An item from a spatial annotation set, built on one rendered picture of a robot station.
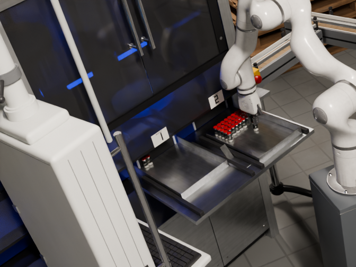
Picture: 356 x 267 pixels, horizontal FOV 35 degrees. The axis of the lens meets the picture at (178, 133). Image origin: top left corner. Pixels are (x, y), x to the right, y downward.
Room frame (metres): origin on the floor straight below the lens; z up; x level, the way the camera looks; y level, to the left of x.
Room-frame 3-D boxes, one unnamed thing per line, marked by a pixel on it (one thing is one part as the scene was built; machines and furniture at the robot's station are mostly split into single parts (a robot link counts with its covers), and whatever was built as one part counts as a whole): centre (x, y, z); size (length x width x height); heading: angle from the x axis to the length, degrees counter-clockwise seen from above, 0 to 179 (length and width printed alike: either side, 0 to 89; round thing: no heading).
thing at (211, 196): (2.02, -0.15, 0.87); 0.70 x 0.48 x 0.02; 120
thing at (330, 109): (1.61, -0.56, 1.16); 0.19 x 0.12 x 0.24; 117
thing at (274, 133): (2.07, -0.32, 0.90); 0.34 x 0.26 x 0.04; 30
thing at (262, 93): (2.44, -0.41, 0.87); 0.14 x 0.13 x 0.02; 30
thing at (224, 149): (1.93, -0.20, 0.91); 0.14 x 0.03 x 0.06; 31
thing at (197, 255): (1.65, 0.23, 0.82); 0.40 x 0.14 x 0.02; 37
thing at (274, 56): (2.66, -0.60, 0.92); 0.69 x 0.15 x 0.16; 120
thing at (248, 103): (2.11, -0.34, 1.05); 0.10 x 0.07 x 0.11; 30
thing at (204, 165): (2.00, 0.03, 0.90); 0.34 x 0.26 x 0.04; 30
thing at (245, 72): (2.11, -0.34, 1.19); 0.09 x 0.08 x 0.13; 117
